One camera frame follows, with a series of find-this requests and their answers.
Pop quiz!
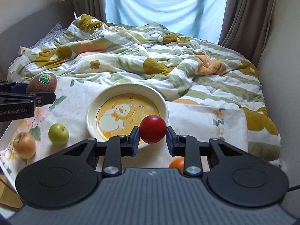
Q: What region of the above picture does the light blue window curtain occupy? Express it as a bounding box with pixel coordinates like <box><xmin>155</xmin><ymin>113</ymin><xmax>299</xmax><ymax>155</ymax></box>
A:
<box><xmin>106</xmin><ymin>0</ymin><xmax>227</xmax><ymax>43</ymax></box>

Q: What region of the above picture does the small green apple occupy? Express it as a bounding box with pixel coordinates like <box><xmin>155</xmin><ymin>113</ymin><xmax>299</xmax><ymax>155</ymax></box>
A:
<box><xmin>48</xmin><ymin>123</ymin><xmax>69</xmax><ymax>145</ymax></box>

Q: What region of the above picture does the grey headboard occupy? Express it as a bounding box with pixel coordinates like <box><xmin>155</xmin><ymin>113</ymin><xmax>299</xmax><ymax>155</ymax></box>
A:
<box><xmin>0</xmin><ymin>0</ymin><xmax>75</xmax><ymax>79</ymax></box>

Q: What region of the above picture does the small red tomato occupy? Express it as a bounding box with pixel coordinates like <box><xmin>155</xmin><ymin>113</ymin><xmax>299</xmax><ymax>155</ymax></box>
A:
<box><xmin>139</xmin><ymin>115</ymin><xmax>167</xmax><ymax>144</ymax></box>

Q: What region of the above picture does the white floral tablecloth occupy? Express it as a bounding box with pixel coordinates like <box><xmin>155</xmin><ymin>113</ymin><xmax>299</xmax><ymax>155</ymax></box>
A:
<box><xmin>1</xmin><ymin>77</ymin><xmax>248</xmax><ymax>185</ymax></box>

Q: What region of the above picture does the brown kiwi with sticker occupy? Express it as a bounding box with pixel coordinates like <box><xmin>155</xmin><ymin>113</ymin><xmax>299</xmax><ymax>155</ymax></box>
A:
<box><xmin>26</xmin><ymin>73</ymin><xmax>57</xmax><ymax>93</ymax></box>

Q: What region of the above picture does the large orange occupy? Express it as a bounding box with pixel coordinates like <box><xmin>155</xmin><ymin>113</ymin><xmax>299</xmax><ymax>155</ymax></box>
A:
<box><xmin>168</xmin><ymin>156</ymin><xmax>185</xmax><ymax>173</ymax></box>

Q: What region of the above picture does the yellow red apple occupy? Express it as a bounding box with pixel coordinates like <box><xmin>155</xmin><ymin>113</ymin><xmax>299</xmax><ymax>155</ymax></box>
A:
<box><xmin>13</xmin><ymin>132</ymin><xmax>37</xmax><ymax>160</ymax></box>

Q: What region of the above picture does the patterned pillow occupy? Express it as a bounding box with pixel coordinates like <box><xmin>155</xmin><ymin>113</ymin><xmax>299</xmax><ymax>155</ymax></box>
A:
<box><xmin>18</xmin><ymin>23</ymin><xmax>67</xmax><ymax>56</ymax></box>

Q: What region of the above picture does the cream bowl with duck print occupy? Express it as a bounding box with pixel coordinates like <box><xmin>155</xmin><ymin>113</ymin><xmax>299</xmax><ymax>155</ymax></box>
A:
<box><xmin>86</xmin><ymin>83</ymin><xmax>168</xmax><ymax>148</ymax></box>

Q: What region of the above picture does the brown right curtain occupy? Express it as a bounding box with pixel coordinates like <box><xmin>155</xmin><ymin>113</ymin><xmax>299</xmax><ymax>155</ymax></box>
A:
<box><xmin>219</xmin><ymin>0</ymin><xmax>275</xmax><ymax>66</ymax></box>

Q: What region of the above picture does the green striped floral quilt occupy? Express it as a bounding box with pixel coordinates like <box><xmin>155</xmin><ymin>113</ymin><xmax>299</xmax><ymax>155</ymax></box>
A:
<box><xmin>7</xmin><ymin>14</ymin><xmax>281</xmax><ymax>161</ymax></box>

